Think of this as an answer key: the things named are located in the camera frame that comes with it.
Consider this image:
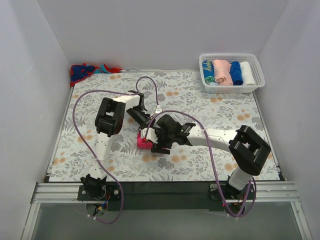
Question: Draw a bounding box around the pink red towel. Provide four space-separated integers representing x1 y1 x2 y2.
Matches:
136 132 153 150

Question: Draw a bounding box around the red blue towel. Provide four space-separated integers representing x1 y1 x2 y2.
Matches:
70 63 123 87

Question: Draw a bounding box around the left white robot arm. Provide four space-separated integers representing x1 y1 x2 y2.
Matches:
80 91 150 200

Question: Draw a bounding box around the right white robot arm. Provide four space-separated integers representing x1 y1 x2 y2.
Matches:
143 114 271 199

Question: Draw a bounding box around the floral table mat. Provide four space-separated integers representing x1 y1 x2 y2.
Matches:
49 71 266 182

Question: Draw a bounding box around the light blue folded towel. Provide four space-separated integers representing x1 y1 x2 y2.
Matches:
207 82 219 87

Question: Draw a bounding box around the blue printed rolled towel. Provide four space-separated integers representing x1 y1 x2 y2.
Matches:
202 60 216 83

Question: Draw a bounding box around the peach rolled towel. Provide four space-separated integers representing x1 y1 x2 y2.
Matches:
212 59 233 86

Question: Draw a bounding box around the dark blue rolled towel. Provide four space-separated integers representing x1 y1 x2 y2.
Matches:
229 61 243 86

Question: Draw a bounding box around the white rolled towel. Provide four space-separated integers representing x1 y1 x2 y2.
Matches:
239 61 256 86

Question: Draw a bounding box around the white plastic basket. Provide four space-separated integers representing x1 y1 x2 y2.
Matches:
199 53 266 94

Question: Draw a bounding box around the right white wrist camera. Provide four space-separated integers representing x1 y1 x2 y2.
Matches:
140 127 156 143

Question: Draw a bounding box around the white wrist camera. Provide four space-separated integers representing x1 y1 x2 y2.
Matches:
152 107 163 115
140 127 156 143

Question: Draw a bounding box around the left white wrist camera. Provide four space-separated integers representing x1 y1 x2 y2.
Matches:
152 107 163 115

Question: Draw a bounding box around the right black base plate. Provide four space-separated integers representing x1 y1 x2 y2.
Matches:
208 182 255 201

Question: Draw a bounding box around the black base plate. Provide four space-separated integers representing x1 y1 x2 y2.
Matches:
77 184 121 201
208 182 255 201

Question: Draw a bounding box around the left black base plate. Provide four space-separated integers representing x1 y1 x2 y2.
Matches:
77 184 121 201

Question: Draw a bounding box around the aluminium frame rail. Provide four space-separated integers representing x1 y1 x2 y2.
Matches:
20 181 83 240

